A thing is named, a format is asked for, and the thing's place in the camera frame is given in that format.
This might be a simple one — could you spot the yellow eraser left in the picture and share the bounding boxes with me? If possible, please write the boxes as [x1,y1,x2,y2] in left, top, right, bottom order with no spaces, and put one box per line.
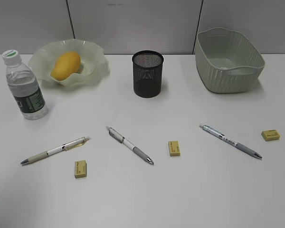
[74,160,87,179]

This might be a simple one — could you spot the black mesh pen holder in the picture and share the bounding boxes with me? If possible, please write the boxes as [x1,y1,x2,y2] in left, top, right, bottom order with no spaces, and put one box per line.
[132,50,164,98]

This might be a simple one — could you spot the clear water bottle green label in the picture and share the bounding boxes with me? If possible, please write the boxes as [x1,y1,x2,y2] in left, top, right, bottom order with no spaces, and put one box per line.
[2,49,48,120]

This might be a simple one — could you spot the pale green wavy plate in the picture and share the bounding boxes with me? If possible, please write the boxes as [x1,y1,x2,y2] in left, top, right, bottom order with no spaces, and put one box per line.
[28,39,110,90]

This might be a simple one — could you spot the yellow eraser right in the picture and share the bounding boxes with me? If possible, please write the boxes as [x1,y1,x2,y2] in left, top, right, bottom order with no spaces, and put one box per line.
[261,130,280,142]

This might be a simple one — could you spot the yellow mango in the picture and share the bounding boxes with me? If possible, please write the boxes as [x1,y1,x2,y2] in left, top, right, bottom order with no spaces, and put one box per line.
[51,52,81,81]

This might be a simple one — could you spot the blue grip mechanical pencil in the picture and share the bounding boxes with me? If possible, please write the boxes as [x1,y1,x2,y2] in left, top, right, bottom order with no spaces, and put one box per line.
[199,124,262,160]

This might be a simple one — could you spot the beige grip mechanical pencil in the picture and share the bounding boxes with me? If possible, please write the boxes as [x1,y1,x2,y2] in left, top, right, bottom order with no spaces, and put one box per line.
[20,136,91,165]

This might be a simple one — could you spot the yellow eraser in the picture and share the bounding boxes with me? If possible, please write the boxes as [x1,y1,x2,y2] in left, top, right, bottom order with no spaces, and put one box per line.
[74,160,87,179]
[168,141,181,157]
[261,130,280,142]

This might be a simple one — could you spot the grey grip mechanical pencil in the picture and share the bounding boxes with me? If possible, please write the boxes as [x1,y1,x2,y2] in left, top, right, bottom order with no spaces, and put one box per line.
[106,126,154,165]

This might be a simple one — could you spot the yellow eraser middle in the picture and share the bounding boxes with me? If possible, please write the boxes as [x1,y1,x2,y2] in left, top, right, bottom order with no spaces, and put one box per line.
[168,141,181,157]

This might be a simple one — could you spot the pale green woven basket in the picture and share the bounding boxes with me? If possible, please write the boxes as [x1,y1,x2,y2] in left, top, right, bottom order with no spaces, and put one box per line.
[195,28,265,94]

